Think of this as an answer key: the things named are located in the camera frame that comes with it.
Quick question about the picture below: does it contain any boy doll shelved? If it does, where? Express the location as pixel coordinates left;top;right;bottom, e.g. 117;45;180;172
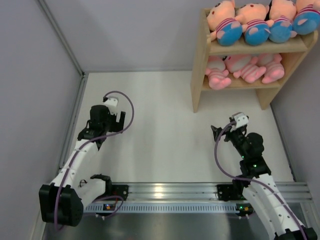
236;3;274;46
206;0;243;47

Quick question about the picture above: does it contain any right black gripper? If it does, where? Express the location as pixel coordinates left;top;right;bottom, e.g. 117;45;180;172
211;125;248;159

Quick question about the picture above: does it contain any boy doll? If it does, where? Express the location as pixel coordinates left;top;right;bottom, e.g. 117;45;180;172
293;0;320;35

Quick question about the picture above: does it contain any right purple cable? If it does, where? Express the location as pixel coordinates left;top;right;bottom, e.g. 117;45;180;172
213;122;308;240

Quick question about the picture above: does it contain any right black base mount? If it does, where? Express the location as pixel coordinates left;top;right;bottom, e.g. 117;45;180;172
216;183;245;202

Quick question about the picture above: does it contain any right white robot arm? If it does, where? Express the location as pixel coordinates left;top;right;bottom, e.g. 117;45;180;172
210;123;318;240

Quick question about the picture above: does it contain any purple cable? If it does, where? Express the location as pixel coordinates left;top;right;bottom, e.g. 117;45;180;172
213;122;308;240
53;90;135;232

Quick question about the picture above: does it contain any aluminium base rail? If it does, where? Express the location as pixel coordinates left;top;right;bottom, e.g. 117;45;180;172
82;181;313;214

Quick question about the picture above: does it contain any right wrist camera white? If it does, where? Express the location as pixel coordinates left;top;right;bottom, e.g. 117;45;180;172
229;112;249;132

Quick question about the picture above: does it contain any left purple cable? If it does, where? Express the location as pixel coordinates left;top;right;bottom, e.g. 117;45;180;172
53;90;135;232

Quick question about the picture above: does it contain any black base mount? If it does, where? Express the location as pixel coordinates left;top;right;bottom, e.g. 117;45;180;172
107;184;129;201
216;183;245;202

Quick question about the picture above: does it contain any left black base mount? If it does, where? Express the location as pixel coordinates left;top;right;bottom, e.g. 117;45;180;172
107;184;129;201

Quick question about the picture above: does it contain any boy doll back corner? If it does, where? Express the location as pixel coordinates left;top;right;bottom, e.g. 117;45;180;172
266;0;297;44

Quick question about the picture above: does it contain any wooden two-tier shelf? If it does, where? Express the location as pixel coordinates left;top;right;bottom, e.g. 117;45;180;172
190;8;319;113

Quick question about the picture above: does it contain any pink striped plush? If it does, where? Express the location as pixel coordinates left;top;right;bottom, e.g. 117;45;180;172
257;53;285;84
222;54;267;84
205;55;232;90

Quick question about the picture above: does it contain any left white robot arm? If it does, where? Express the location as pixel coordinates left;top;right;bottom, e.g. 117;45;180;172
38;104;126;227

